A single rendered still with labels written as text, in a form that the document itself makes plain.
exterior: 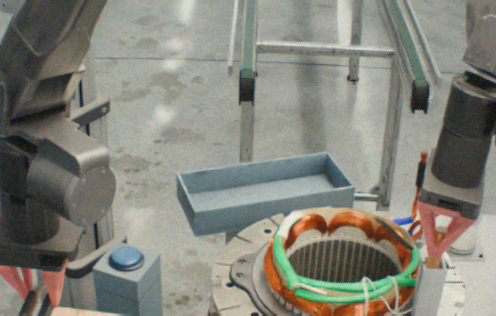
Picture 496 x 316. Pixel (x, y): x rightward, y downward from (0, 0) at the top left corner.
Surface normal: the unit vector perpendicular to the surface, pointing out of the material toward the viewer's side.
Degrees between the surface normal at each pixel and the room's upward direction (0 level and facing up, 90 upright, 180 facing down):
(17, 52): 81
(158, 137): 0
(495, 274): 0
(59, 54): 117
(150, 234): 0
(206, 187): 90
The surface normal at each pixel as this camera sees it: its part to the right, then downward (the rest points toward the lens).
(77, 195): 0.76, 0.37
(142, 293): 0.92, 0.22
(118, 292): -0.40, 0.50
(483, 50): -0.55, -0.07
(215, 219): 0.27, 0.53
